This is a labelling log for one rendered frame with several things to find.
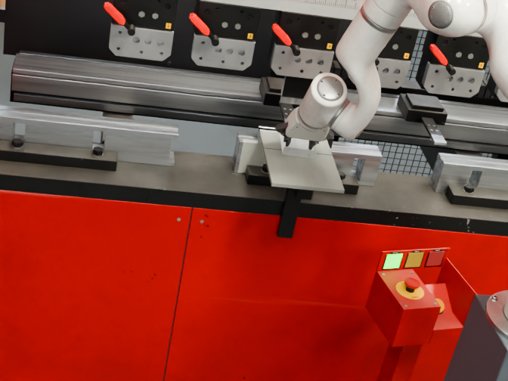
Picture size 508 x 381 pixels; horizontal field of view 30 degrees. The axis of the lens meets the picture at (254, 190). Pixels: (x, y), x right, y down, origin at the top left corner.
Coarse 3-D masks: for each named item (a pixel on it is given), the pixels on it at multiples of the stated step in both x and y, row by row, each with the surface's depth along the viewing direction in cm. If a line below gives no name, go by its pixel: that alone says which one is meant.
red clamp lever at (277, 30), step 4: (272, 24) 227; (276, 24) 227; (272, 28) 227; (276, 28) 226; (280, 28) 228; (276, 32) 227; (280, 32) 227; (284, 32) 228; (280, 36) 227; (284, 36) 227; (288, 36) 229; (284, 40) 228; (288, 40) 228; (288, 44) 229; (292, 44) 229; (292, 48) 230; (296, 48) 230; (296, 52) 230; (300, 52) 230
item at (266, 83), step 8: (264, 80) 270; (272, 80) 268; (280, 80) 269; (264, 88) 266; (272, 88) 264; (280, 88) 264; (264, 96) 264; (272, 96) 264; (280, 96) 264; (264, 104) 265; (272, 104) 265; (280, 104) 262; (288, 104) 263; (296, 104) 266; (288, 112) 259
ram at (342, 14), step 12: (204, 0) 225; (216, 0) 225; (228, 0) 226; (240, 0) 226; (252, 0) 226; (264, 0) 226; (276, 0) 227; (288, 0) 227; (300, 12) 229; (312, 12) 229; (324, 12) 230; (336, 12) 230; (348, 12) 230; (408, 24) 234; (420, 24) 234; (480, 36) 237
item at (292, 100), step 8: (288, 80) 242; (296, 80) 242; (304, 80) 242; (312, 80) 242; (288, 88) 243; (296, 88) 243; (304, 88) 243; (288, 96) 244; (296, 96) 244; (304, 96) 244
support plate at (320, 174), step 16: (272, 144) 242; (320, 144) 247; (272, 160) 235; (288, 160) 236; (304, 160) 238; (320, 160) 239; (272, 176) 228; (288, 176) 229; (304, 176) 231; (320, 176) 232; (336, 176) 234; (336, 192) 229
